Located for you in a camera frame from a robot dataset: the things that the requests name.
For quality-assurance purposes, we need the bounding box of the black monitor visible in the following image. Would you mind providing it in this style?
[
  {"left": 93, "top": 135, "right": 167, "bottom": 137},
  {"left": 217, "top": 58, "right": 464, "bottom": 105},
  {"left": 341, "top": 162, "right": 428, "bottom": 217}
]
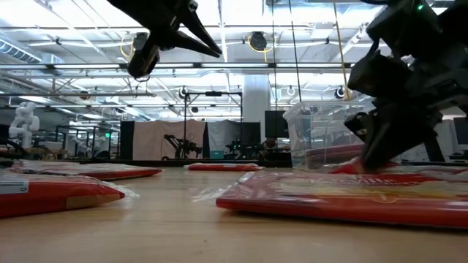
[
  {"left": 264, "top": 110, "right": 290, "bottom": 139},
  {"left": 452, "top": 116, "right": 468, "bottom": 146}
]

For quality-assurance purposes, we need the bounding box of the beige curtain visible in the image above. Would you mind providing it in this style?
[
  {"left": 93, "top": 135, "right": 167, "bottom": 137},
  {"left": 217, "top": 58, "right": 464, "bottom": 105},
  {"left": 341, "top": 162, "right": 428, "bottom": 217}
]
[{"left": 133, "top": 119, "right": 206, "bottom": 161}]

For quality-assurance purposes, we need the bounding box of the black hanging cable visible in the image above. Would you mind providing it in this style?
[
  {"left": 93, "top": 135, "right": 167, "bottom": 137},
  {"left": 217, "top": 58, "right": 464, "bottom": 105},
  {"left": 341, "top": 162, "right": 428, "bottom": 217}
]
[{"left": 287, "top": 0, "right": 303, "bottom": 105}]

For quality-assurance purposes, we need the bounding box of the wooden desk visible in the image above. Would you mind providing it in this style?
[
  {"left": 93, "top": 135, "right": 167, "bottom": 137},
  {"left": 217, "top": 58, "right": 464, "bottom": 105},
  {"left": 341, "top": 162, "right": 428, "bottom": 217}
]
[{"left": 0, "top": 145, "right": 69, "bottom": 161}]

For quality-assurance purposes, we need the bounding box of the black metal rig frame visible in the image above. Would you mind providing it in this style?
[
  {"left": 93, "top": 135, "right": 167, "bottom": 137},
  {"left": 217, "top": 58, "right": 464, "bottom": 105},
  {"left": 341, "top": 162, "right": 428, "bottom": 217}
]
[{"left": 184, "top": 91, "right": 244, "bottom": 161}]

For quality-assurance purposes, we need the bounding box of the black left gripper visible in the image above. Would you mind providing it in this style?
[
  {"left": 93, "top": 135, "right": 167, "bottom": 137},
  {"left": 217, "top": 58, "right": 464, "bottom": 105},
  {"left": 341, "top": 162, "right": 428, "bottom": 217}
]
[{"left": 127, "top": 0, "right": 223, "bottom": 80}]

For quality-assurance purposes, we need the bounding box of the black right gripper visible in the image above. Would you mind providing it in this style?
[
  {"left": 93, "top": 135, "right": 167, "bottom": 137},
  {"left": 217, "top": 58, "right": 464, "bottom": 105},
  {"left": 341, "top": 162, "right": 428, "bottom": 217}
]
[{"left": 343, "top": 64, "right": 468, "bottom": 172}]

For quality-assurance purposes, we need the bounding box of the white pillar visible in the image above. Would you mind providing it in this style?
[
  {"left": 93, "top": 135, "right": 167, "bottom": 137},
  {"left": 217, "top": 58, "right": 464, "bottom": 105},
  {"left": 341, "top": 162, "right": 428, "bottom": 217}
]
[{"left": 242, "top": 75, "right": 272, "bottom": 147}]

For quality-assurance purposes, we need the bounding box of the yellow hanging cable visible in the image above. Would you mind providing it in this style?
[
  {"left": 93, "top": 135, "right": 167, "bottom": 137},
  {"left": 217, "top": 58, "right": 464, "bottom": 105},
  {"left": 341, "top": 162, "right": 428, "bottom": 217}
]
[{"left": 331, "top": 0, "right": 352, "bottom": 102}]

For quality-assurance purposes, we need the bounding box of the grey curtain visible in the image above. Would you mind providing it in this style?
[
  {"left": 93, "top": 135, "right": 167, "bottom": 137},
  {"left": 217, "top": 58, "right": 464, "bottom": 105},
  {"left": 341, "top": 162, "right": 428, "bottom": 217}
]
[{"left": 206, "top": 120, "right": 241, "bottom": 151}]

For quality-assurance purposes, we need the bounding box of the clear plastic bin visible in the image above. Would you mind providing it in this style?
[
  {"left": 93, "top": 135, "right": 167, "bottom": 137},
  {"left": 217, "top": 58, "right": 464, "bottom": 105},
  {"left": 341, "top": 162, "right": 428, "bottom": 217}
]
[{"left": 283, "top": 102, "right": 377, "bottom": 172}]

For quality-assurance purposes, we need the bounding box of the person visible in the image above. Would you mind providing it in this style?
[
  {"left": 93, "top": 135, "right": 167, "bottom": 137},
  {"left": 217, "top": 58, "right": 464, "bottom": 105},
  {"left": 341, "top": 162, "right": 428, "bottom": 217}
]
[{"left": 263, "top": 137, "right": 281, "bottom": 151}]

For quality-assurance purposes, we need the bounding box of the black partition panel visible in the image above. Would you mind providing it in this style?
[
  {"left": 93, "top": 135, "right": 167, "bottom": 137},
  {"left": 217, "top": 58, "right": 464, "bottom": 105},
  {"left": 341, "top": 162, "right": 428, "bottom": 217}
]
[
  {"left": 119, "top": 120, "right": 135, "bottom": 161},
  {"left": 240, "top": 122, "right": 262, "bottom": 147}
]

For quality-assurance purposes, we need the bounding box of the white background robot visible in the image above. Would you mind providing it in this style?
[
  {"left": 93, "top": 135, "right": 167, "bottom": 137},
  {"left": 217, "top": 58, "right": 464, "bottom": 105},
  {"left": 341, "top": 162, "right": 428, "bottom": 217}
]
[{"left": 7, "top": 101, "right": 41, "bottom": 149}]

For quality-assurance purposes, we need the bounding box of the silver air duct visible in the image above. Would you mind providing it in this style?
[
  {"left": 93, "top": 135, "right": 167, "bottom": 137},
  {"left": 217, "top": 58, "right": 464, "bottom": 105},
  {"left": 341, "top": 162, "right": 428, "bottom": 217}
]
[{"left": 0, "top": 36, "right": 65, "bottom": 66}]

